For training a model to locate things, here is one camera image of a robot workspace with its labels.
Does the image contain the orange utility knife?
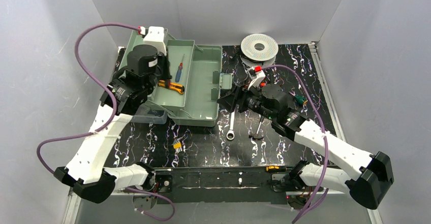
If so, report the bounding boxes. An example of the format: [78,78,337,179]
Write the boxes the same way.
[158,80,185,94]

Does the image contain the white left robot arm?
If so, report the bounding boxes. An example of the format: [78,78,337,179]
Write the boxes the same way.
[53,43,171,203]

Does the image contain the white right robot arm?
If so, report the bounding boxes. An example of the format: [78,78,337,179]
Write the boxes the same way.
[217,84,394,210]

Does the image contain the silver combination wrench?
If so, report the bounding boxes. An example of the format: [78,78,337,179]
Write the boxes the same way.
[226,106,237,141]

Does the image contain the black marbled table mat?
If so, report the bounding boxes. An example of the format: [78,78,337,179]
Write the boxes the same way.
[105,44,336,168]

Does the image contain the white filament spool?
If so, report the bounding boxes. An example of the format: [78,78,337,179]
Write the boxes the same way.
[239,34,279,67]

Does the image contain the small yellow bit holder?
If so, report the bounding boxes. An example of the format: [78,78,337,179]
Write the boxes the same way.
[173,141,183,153]

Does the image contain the yellow black screwdriver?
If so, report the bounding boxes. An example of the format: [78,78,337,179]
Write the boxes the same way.
[265,165,287,173]

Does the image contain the red handled pliers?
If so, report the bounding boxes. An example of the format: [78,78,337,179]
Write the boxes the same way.
[249,115,265,141]

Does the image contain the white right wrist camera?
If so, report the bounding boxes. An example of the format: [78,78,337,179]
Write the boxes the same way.
[247,66,266,90]

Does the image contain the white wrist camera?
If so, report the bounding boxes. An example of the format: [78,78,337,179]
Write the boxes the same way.
[138,26,167,56]
[247,66,266,90]

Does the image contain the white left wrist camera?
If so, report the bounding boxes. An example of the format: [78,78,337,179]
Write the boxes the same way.
[138,26,167,56]

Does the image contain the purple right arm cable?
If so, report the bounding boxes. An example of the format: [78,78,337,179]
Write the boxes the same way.
[261,64,330,224]

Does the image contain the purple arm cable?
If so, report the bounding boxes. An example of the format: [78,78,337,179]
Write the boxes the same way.
[261,64,330,224]
[36,23,176,222]

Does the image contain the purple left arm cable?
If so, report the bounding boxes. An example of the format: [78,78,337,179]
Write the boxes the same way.
[36,23,176,222]

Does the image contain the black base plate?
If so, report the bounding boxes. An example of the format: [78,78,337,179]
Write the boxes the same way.
[144,167,313,205]

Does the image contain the aluminium frame rail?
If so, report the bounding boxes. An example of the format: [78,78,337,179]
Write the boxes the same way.
[63,171,383,224]

